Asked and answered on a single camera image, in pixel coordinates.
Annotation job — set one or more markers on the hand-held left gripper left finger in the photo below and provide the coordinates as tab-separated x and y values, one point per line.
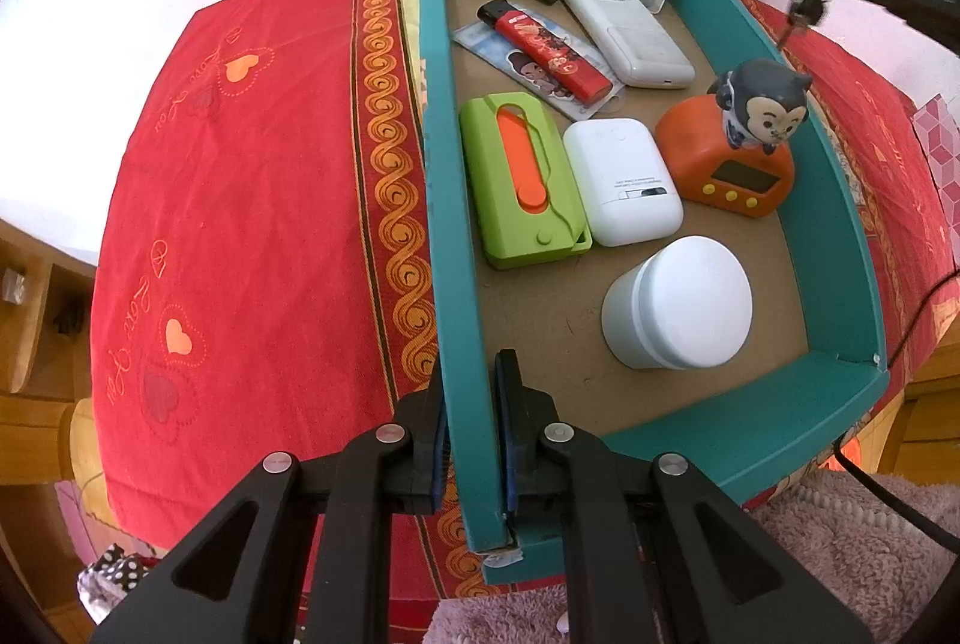
441	475

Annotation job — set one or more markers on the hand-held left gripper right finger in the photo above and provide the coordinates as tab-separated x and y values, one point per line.
508	471

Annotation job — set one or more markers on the dark key bunch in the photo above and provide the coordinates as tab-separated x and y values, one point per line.
806	5

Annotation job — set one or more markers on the teal cardboard box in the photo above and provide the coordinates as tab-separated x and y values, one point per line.
450	239

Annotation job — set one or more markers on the white plastic jar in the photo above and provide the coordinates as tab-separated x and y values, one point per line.
690	292

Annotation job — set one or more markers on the orange clock with monkey figure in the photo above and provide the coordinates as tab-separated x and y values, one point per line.
690	142

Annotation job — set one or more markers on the green and orange case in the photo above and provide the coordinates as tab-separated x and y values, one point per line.
487	187

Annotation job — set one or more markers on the white remote control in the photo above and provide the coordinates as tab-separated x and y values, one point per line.
637	41

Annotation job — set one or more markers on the white rounded case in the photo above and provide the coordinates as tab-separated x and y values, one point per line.
622	179

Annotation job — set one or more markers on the red printed lighter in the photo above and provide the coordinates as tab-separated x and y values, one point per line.
555	56

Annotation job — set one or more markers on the cartoon ID card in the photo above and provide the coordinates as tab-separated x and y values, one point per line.
480	38

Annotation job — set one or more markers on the pink geometric patterned sheet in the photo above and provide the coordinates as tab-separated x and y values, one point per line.
941	142

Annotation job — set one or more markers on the pink fluffy blanket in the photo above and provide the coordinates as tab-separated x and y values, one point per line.
825	539

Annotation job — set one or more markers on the red heart-print tablecloth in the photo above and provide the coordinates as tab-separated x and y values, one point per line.
262	202

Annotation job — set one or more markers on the polka-dot bag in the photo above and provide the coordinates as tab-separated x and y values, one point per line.
112	573

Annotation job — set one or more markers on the wooden shelf unit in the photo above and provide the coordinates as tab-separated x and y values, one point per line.
30	404

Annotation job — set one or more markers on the wooden cabinet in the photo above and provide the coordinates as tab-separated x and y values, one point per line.
934	419

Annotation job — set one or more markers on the small silver object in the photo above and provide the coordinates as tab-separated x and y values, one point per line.
11	286

